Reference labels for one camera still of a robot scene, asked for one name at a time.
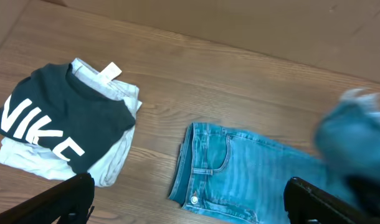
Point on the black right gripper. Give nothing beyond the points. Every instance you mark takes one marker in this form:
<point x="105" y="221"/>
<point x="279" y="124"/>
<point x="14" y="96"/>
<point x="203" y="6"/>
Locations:
<point x="367" y="193"/>

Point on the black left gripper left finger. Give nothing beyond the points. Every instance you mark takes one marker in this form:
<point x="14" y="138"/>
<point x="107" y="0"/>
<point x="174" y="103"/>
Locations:
<point x="68" y="202"/>

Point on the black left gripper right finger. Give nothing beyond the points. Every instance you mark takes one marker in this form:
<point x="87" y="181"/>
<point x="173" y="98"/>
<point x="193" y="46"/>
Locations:
<point x="306" y="203"/>

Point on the blue denim jeans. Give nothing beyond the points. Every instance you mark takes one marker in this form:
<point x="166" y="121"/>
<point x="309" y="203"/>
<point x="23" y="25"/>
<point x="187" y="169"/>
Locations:
<point x="239" y="176"/>

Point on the folded beige garment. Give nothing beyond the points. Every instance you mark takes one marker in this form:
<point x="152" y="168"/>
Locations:
<point x="43" y="162"/>

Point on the black shirt white letters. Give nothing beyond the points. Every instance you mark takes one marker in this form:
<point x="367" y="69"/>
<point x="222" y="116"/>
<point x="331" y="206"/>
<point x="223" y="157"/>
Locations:
<point x="52" y="108"/>

